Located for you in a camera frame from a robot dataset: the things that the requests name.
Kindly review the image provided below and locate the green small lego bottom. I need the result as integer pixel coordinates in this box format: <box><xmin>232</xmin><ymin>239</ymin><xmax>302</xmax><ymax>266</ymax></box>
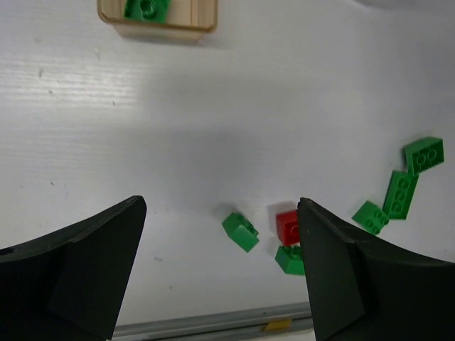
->
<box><xmin>274</xmin><ymin>245</ymin><xmax>305</xmax><ymax>276</ymax></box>

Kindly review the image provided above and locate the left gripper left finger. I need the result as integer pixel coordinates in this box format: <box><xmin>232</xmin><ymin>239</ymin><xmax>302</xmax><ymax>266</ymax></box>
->
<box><xmin>1</xmin><ymin>195</ymin><xmax>146</xmax><ymax>340</ymax></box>

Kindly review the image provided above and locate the wooden box container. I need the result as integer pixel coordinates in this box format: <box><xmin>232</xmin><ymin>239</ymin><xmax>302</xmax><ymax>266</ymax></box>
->
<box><xmin>97</xmin><ymin>1</ymin><xmax>218</xmax><ymax>43</ymax></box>

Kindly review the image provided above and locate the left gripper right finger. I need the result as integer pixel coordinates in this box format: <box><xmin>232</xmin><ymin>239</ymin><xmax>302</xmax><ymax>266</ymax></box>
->
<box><xmin>297</xmin><ymin>198</ymin><xmax>454</xmax><ymax>340</ymax></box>

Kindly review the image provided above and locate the green long lego right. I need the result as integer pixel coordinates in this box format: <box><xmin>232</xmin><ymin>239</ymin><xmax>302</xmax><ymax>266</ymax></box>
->
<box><xmin>382</xmin><ymin>170</ymin><xmax>419</xmax><ymax>220</ymax></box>

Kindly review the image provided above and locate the green small lego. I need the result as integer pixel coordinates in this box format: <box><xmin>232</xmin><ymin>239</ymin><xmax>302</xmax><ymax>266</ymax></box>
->
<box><xmin>274</xmin><ymin>245</ymin><xmax>305</xmax><ymax>276</ymax></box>
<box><xmin>352</xmin><ymin>200</ymin><xmax>390</xmax><ymax>235</ymax></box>
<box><xmin>123</xmin><ymin>0</ymin><xmax>171</xmax><ymax>23</ymax></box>

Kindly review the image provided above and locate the green lego with holes right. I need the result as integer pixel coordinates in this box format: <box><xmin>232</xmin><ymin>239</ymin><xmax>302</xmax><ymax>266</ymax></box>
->
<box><xmin>404</xmin><ymin>136</ymin><xmax>444</xmax><ymax>175</ymax></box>

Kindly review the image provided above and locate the green notched lego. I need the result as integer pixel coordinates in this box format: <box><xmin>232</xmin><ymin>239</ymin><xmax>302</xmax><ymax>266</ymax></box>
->
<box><xmin>222</xmin><ymin>212</ymin><xmax>259</xmax><ymax>253</ymax></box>

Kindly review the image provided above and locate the red small lego brick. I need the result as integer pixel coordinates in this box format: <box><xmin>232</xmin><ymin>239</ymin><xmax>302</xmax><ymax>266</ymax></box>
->
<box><xmin>276</xmin><ymin>210</ymin><xmax>300</xmax><ymax>247</ymax></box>

